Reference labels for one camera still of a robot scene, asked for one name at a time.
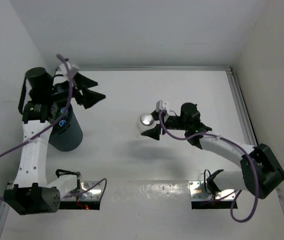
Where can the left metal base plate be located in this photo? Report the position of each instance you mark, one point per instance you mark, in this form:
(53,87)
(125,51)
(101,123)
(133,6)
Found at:
(85,191)

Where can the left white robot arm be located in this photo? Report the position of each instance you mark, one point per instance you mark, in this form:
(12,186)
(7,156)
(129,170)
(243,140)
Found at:
(49,120)

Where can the blue label water bottle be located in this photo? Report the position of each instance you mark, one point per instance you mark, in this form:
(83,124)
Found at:
(62,121)

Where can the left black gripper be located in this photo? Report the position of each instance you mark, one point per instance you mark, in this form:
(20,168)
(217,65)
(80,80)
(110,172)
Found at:
(88,97)

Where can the aluminium frame rail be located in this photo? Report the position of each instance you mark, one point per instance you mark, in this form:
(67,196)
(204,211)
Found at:
(245,122)

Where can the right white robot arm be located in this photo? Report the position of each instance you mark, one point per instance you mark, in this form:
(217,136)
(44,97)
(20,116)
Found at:
(260,172)

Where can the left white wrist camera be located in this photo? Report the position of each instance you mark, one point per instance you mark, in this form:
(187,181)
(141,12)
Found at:
(68,70)

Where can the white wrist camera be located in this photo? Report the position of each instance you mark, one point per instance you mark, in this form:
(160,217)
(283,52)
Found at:
(162,105)
(68,70)

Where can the dark grey bin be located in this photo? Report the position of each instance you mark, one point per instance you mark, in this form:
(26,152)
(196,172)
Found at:
(67,134)

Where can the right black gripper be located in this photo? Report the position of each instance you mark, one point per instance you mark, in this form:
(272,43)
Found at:
(154,132)

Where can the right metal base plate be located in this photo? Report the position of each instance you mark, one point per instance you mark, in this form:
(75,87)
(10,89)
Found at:
(198,193)

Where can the metal base plate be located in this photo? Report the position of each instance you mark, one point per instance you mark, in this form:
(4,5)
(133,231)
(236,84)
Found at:
(198,193)
(85,191)

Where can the clear jar silver lid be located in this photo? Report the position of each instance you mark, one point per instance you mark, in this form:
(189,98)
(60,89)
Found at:
(145,122)

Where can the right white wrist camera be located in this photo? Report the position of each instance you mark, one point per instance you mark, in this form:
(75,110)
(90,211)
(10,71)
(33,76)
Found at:
(162,105)

